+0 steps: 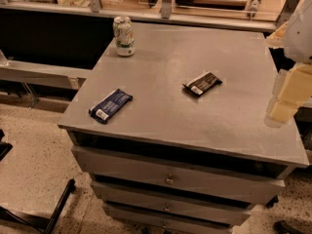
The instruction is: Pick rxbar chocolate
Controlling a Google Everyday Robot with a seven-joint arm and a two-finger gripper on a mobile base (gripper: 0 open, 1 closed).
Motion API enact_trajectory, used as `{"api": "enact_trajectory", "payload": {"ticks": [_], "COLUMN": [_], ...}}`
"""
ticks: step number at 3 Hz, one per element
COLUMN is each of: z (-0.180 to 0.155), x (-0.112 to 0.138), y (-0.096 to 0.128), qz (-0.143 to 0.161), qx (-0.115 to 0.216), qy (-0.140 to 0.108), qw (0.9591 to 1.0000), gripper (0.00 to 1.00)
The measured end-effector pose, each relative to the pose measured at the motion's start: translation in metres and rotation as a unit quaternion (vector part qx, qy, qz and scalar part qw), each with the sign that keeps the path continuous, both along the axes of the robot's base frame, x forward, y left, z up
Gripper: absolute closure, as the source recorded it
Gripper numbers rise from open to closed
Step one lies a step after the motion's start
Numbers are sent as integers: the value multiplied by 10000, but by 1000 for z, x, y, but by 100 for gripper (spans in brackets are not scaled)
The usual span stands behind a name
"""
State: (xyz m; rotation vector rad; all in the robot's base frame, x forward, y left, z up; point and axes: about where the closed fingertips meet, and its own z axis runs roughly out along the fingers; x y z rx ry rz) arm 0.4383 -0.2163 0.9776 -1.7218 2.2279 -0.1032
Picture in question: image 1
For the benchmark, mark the grey drawer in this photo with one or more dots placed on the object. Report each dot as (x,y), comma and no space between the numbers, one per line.
(165,221)
(170,204)
(252,189)

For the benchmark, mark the middle grey drawer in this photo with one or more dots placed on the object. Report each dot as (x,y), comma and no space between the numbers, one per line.
(170,204)

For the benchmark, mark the black rxbar chocolate bar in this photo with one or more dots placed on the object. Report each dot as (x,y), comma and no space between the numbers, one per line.
(201,84)

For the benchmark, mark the black object floor corner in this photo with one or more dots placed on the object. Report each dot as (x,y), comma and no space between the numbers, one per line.
(281,227)

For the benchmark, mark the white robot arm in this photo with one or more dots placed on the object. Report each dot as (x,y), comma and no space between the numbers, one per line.
(298,40)

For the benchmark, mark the grey metal side bench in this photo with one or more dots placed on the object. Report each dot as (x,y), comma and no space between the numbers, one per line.
(44,74)

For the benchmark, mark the green white soda can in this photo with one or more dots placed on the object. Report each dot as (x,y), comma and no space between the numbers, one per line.
(124,36)

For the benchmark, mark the black chair leg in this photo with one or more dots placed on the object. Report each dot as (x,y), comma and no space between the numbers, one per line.
(41,224)

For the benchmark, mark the bottom grey drawer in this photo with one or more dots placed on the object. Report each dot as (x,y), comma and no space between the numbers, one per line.
(165,221)

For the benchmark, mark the grey drawer cabinet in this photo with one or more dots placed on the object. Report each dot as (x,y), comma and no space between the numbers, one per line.
(222,129)

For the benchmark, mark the top grey drawer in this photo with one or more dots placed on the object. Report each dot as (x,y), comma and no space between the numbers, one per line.
(252,189)

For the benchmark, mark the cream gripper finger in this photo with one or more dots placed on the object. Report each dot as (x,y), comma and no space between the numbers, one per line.
(277,39)
(291,90)

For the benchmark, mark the long metal shelf rail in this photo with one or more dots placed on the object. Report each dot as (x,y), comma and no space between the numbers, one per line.
(254,15)

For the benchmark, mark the blue rxbar snack bar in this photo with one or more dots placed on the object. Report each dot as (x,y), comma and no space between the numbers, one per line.
(110,105)

